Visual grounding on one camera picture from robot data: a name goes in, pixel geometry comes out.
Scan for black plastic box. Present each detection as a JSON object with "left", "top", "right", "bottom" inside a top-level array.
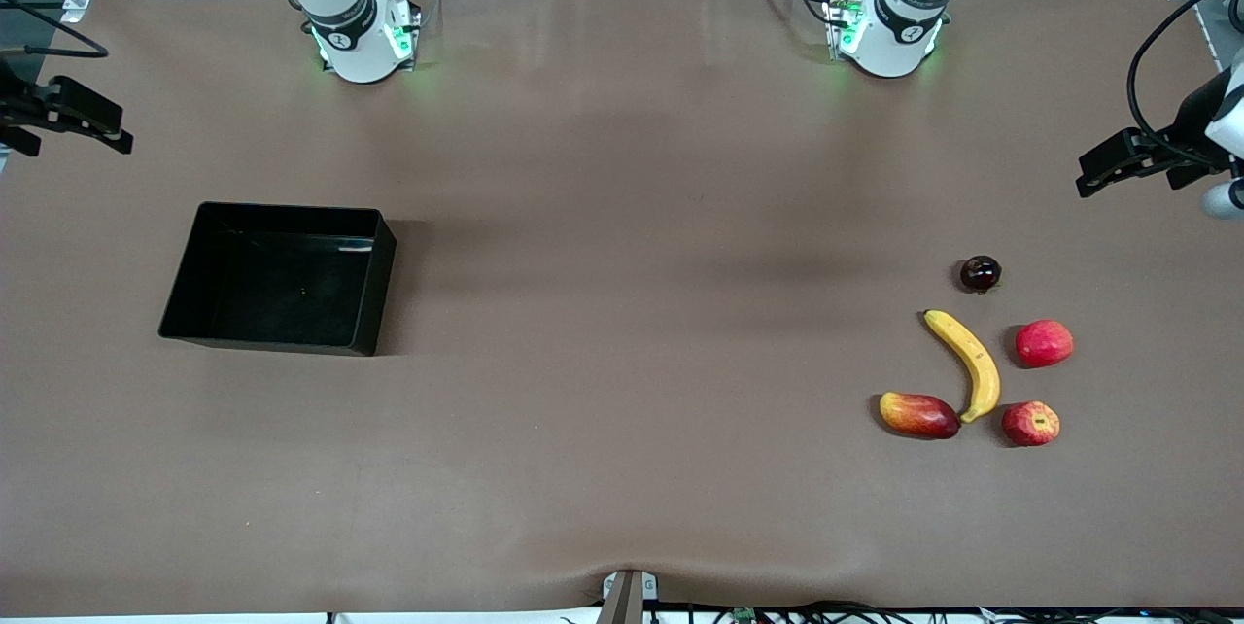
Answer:
[{"left": 157, "top": 201, "right": 398, "bottom": 358}]

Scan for dark purple mangosteen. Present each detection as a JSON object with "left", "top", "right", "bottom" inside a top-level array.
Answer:
[{"left": 960, "top": 255, "right": 1003, "bottom": 295}]

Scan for black right arm wrist cable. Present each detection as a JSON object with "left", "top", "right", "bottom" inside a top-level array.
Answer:
[{"left": 0, "top": 0, "right": 110, "bottom": 58}]

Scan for brown table mat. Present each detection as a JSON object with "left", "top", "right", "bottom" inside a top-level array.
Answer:
[{"left": 0, "top": 0, "right": 1244, "bottom": 618}]

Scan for red yellow mango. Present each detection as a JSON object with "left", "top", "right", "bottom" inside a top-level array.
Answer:
[{"left": 879, "top": 392, "right": 962, "bottom": 440}]

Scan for black cable bundle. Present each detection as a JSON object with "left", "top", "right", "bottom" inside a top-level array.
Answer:
[{"left": 559, "top": 600, "right": 1244, "bottom": 624}]

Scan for yellow banana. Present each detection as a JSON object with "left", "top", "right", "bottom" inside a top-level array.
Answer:
[{"left": 922, "top": 309, "right": 1002, "bottom": 425}]

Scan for pink red round peach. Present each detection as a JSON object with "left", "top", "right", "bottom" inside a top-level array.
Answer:
[{"left": 1015, "top": 319, "right": 1076, "bottom": 369}]

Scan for red yellow striped apple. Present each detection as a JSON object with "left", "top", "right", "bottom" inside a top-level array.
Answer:
[{"left": 1001, "top": 400, "right": 1061, "bottom": 448}]

